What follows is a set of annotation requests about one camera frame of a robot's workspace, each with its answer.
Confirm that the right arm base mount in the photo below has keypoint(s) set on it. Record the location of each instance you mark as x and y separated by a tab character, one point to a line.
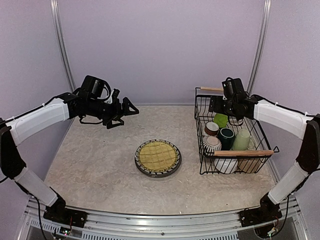
249	217

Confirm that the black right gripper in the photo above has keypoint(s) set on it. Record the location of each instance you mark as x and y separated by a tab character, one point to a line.
218	108

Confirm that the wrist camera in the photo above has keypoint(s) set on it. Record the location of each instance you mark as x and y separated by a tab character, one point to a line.
97	89
233	89

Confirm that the lime green plate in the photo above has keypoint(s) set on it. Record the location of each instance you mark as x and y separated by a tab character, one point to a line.
221	120

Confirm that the black wire dish rack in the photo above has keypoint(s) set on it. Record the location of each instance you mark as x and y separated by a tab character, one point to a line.
201	115

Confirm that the beige cup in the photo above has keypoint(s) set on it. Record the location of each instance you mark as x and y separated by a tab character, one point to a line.
249	165

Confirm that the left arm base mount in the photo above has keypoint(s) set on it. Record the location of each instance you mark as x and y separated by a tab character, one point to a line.
70	217

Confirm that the white plate dark stripes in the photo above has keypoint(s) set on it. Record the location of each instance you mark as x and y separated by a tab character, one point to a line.
139	148

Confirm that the clear glass cup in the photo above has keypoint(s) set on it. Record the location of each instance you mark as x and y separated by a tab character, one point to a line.
251	145

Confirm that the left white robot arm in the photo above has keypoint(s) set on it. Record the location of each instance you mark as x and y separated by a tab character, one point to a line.
18	130

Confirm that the yellow green woven plate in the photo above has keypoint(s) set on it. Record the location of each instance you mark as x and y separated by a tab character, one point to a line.
157	156

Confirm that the light green cup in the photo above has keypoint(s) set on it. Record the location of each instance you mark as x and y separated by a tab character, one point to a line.
242	140

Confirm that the grey reindeer plate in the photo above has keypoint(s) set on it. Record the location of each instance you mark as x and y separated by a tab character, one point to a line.
162	174

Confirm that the striped black white cup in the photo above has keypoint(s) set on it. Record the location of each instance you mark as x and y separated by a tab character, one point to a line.
211	144

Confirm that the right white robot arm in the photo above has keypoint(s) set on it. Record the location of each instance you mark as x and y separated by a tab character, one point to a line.
300	133

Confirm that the brown white small bowl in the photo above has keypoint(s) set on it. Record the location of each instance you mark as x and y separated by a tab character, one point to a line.
211	128

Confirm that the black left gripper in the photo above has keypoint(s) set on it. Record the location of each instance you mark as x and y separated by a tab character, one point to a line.
117	113

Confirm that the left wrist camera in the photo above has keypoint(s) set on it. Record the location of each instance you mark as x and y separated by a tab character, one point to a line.
97	89

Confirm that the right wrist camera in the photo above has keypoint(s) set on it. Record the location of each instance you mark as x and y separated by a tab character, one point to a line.
233	89

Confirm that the aluminium front rail frame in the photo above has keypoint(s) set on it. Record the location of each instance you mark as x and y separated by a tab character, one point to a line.
103	225

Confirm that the dark green mug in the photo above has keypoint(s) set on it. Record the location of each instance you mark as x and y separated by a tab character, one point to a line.
226	136

